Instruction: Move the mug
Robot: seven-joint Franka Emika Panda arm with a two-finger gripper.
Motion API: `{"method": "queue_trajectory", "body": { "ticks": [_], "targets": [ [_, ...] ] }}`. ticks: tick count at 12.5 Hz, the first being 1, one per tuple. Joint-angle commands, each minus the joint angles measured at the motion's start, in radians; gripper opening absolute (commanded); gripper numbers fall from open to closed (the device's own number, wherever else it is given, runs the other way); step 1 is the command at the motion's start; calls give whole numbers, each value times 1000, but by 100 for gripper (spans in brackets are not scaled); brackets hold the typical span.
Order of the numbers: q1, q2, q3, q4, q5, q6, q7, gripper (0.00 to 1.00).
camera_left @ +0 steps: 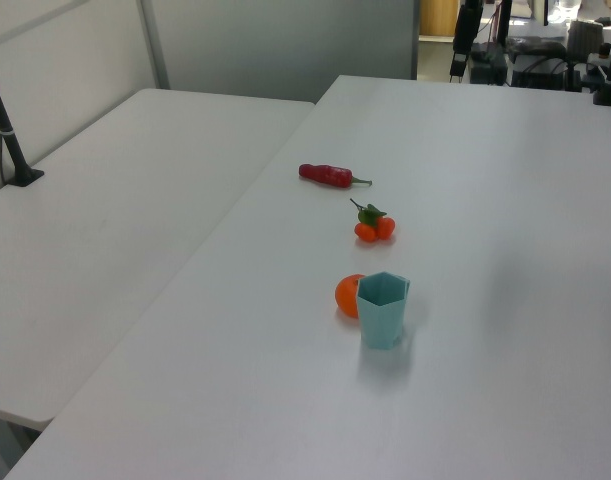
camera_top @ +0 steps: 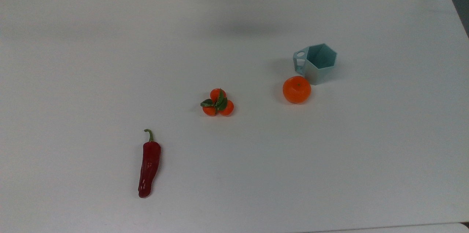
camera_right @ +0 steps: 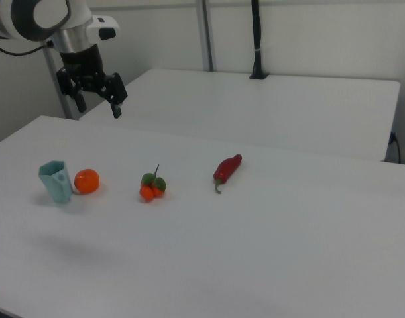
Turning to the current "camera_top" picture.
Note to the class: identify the light blue hexagonal mug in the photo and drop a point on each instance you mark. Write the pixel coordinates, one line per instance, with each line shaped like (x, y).
(318, 67)

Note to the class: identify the small oranges cluster with leaves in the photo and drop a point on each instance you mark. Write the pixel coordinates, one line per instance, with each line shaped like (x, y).
(218, 103)

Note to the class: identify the large orange mandarin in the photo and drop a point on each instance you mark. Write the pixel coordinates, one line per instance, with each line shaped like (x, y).
(296, 90)

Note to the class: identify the red chili pepper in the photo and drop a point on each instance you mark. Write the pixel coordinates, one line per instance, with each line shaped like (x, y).
(149, 165)

